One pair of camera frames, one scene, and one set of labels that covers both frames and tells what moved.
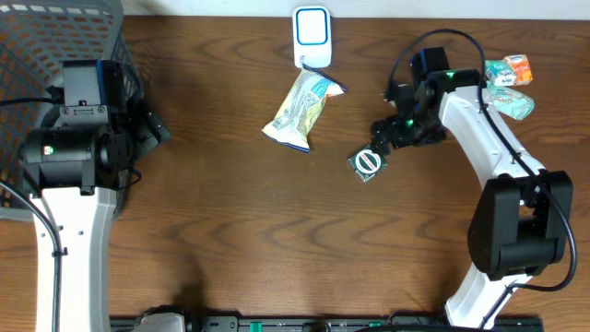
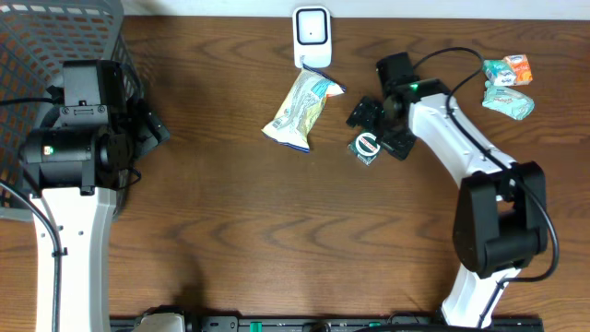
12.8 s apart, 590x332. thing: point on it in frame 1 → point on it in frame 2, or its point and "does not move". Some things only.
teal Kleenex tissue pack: [501, 73] does not move
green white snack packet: [511, 102] does not move
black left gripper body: [140, 134] does not move
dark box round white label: [367, 163] → [365, 147]
